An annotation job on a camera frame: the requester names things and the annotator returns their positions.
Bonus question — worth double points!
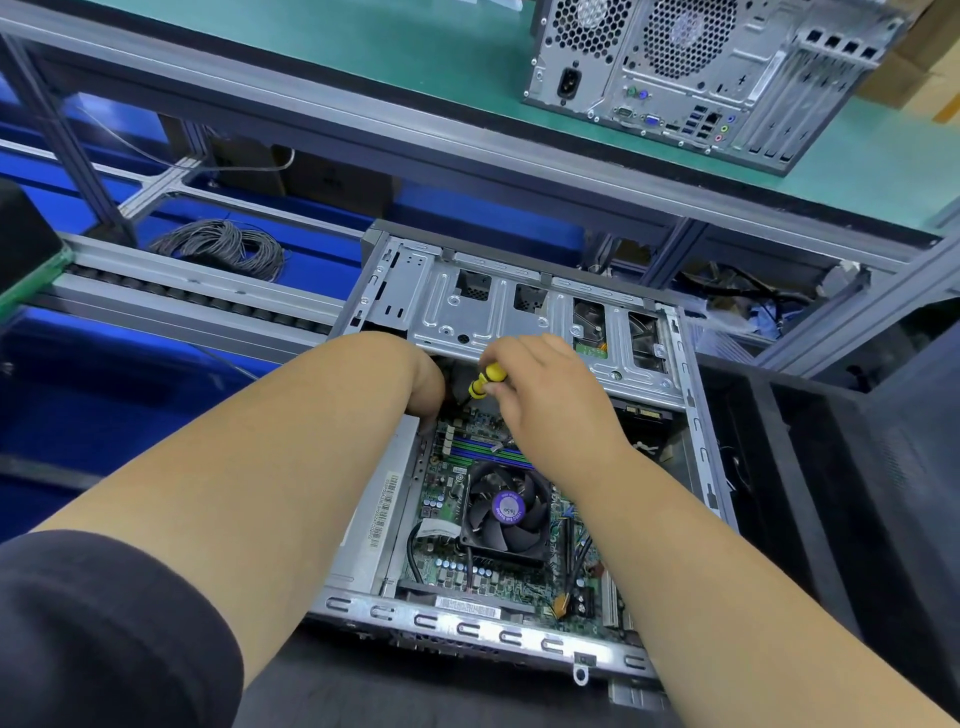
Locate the green upper shelf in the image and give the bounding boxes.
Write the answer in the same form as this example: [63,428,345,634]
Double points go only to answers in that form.
[0,0,960,249]

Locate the small black cable bundle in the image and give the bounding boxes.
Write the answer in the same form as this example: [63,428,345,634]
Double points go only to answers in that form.
[717,447,752,504]

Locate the person's left hand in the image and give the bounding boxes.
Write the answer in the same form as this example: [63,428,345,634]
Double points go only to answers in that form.
[382,333,452,422]

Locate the grey computer case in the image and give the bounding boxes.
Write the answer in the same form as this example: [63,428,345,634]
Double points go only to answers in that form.
[307,222,740,707]

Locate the black foam tray with boards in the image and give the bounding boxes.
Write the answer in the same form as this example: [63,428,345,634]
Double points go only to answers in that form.
[0,180,74,324]

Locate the aluminium frame post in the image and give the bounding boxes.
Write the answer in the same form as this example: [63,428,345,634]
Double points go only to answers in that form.
[757,232,960,380]

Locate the person's right forearm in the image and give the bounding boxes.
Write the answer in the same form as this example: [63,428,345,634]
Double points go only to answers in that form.
[577,450,954,728]

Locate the stack of cardboard boxes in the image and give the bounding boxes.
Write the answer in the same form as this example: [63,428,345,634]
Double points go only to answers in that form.
[855,0,960,125]

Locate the white plastic bags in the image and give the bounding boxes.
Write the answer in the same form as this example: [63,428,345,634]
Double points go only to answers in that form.
[675,270,819,344]

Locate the yellow handled screwdriver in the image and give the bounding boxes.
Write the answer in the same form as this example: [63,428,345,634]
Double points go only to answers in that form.
[466,360,509,401]

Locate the silver backed desktop computer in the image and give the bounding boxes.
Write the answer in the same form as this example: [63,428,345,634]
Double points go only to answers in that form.
[525,0,912,179]

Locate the green motherboard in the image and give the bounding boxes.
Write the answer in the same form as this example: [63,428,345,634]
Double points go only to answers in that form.
[402,412,662,632]

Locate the person's left forearm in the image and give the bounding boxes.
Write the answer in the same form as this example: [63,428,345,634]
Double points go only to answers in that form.
[37,333,437,692]

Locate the grey roller conveyor rail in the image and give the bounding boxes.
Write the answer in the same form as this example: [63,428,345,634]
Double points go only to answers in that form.
[33,232,350,362]

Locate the empty black foam tray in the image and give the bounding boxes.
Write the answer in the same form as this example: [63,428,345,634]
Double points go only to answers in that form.
[697,357,960,707]

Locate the person's right hand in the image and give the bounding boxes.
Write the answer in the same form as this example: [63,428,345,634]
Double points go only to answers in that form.
[477,333,632,489]

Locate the dark metal frame leg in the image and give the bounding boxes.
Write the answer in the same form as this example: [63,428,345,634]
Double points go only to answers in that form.
[0,33,140,242]

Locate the grey coiled cable bundle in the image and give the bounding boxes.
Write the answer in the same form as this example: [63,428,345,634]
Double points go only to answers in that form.
[150,217,290,282]

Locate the silver power supply unit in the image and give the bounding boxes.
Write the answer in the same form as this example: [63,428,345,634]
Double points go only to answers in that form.
[327,412,425,594]

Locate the person's black left sleeve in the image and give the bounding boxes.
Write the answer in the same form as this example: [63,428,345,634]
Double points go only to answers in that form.
[0,528,246,728]

